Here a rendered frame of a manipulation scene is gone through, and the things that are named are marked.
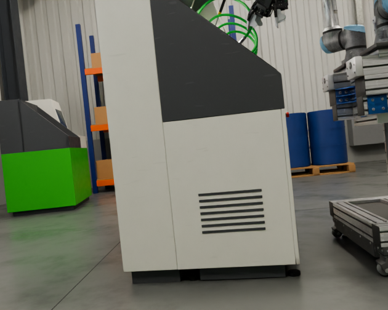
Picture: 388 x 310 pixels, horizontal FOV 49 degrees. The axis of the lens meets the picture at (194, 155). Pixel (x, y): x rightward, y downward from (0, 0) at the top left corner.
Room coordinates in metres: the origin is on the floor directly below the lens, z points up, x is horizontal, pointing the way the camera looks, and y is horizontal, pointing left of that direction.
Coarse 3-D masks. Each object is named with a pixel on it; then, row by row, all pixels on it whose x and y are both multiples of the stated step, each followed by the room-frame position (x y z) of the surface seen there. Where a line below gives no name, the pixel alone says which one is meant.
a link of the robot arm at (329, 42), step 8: (328, 0) 2.57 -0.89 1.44; (328, 8) 2.57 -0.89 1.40; (336, 8) 2.58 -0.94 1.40; (328, 16) 2.58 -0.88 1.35; (336, 16) 2.57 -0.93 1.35; (328, 24) 2.58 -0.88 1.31; (336, 24) 2.57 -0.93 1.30; (328, 32) 2.57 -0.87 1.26; (336, 32) 2.56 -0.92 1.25; (320, 40) 2.63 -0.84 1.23; (328, 40) 2.58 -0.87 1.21; (336, 40) 2.54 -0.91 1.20; (328, 48) 2.59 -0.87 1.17; (336, 48) 2.56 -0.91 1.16
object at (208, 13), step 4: (208, 4) 2.72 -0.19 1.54; (212, 4) 2.71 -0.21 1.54; (204, 8) 2.72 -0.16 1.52; (208, 8) 2.72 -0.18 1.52; (212, 8) 2.71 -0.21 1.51; (204, 12) 2.72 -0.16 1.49; (208, 12) 2.72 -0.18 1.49; (212, 12) 2.71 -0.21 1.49; (216, 12) 2.71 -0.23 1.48; (204, 16) 2.72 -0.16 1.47; (208, 16) 2.72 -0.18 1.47; (212, 16) 2.71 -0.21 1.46; (208, 20) 2.72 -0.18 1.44; (212, 20) 2.71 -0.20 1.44; (216, 20) 2.71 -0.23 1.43; (220, 20) 2.91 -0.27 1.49; (220, 24) 2.71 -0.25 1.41; (220, 28) 2.71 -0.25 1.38; (224, 28) 3.08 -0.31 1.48
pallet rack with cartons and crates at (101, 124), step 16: (80, 32) 7.56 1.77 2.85; (80, 48) 7.56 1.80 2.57; (80, 64) 7.57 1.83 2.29; (96, 64) 7.76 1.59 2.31; (96, 80) 8.36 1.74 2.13; (96, 96) 8.36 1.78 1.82; (96, 112) 7.72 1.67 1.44; (96, 128) 7.56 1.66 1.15; (96, 176) 7.59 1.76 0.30; (112, 176) 7.69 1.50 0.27; (96, 192) 7.56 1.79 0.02
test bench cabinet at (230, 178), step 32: (192, 128) 2.04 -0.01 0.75; (224, 128) 2.01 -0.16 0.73; (256, 128) 1.98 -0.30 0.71; (192, 160) 2.04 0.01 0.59; (224, 160) 2.01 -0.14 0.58; (256, 160) 1.98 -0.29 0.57; (288, 160) 1.96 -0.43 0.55; (192, 192) 2.05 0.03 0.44; (224, 192) 2.01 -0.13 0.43; (256, 192) 1.99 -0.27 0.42; (288, 192) 1.96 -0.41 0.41; (192, 224) 2.05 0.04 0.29; (224, 224) 2.02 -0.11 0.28; (256, 224) 1.99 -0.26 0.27; (288, 224) 1.96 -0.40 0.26; (192, 256) 2.05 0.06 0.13; (224, 256) 2.02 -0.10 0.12; (256, 256) 1.99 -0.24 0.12; (288, 256) 1.96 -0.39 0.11
